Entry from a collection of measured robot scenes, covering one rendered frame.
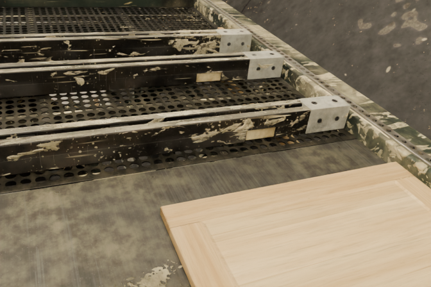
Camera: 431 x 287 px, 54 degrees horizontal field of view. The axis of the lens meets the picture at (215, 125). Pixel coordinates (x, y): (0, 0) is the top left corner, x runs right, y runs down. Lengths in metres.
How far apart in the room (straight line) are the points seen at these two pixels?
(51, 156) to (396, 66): 1.88
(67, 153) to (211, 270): 0.38
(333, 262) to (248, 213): 0.17
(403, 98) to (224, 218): 1.62
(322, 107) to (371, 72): 1.36
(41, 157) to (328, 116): 0.68
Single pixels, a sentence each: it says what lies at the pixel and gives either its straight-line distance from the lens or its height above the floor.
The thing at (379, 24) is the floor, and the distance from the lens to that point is 2.62.
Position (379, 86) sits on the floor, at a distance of 2.35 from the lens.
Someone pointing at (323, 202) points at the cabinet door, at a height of 1.09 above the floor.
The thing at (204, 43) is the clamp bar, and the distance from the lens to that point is 1.49.
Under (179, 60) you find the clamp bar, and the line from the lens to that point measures 1.24.
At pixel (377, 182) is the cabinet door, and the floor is 0.97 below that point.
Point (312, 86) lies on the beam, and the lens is 1.27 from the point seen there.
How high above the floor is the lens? 1.80
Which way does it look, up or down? 38 degrees down
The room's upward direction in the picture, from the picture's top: 54 degrees counter-clockwise
